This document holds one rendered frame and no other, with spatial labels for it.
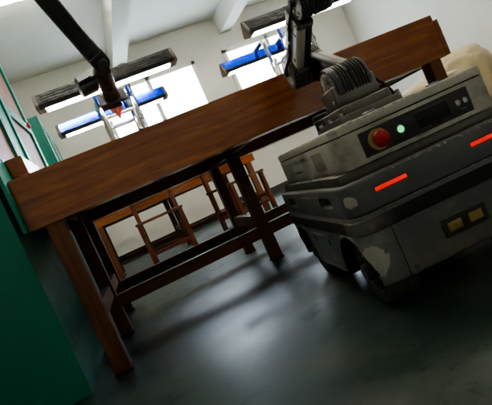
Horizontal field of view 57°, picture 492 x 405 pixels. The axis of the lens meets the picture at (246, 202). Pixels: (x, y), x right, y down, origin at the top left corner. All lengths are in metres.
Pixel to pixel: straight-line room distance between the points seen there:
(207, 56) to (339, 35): 2.42
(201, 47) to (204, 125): 5.97
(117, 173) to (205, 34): 6.21
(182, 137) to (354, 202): 0.82
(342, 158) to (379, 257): 0.25
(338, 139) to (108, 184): 0.88
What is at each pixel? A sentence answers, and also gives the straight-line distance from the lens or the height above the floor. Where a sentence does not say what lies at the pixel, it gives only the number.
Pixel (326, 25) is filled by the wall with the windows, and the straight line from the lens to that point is 8.55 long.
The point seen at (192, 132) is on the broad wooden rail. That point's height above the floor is 0.68.
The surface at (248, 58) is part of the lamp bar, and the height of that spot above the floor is 1.08.
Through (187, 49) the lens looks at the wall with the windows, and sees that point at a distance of 7.61.
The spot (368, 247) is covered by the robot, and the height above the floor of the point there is 0.19.
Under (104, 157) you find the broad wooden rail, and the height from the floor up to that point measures 0.72.
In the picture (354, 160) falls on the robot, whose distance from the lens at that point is 1.11.
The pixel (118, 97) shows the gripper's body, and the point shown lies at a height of 0.90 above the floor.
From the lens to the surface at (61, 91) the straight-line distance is 2.07.
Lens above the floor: 0.46
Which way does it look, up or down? 3 degrees down
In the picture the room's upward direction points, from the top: 24 degrees counter-clockwise
